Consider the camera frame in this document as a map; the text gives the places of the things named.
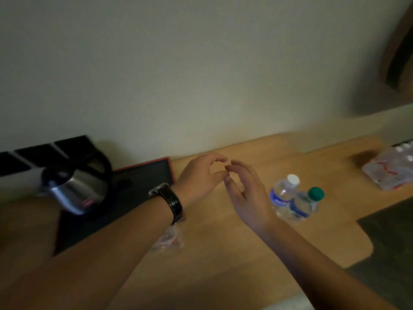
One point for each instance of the black compartment organizer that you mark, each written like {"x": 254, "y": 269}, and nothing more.
{"x": 38, "y": 154}

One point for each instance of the white cap water bottle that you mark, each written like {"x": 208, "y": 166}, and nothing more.
{"x": 282, "y": 193}

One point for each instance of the black leather wristwatch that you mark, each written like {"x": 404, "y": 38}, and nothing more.
{"x": 172, "y": 200}

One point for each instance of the green cap water bottle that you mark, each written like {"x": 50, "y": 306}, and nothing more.
{"x": 305, "y": 205}

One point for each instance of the person's left hand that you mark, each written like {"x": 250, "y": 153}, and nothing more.
{"x": 193, "y": 180}

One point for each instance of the person's left thumb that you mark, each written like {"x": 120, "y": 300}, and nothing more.
{"x": 220, "y": 176}

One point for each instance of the person's right middle finger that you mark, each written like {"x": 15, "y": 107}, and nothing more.
{"x": 245, "y": 167}

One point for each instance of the black tray with red edge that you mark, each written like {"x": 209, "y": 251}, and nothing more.
{"x": 138, "y": 183}

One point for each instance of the person's left forearm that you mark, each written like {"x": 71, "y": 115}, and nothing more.
{"x": 96, "y": 255}

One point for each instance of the steel electric kettle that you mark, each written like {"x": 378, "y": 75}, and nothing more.
{"x": 75, "y": 187}

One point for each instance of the clear plastic wrapped package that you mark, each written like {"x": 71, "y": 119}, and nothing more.
{"x": 390, "y": 169}

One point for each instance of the person's right hand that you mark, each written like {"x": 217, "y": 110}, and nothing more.
{"x": 255, "y": 203}

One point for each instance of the person's right thumb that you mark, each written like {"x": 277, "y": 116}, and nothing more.
{"x": 231, "y": 190}

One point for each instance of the small clear plastic wrapper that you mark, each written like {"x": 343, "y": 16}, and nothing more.
{"x": 167, "y": 240}

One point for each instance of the person's right forearm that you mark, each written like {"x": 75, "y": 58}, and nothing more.
{"x": 316, "y": 274}

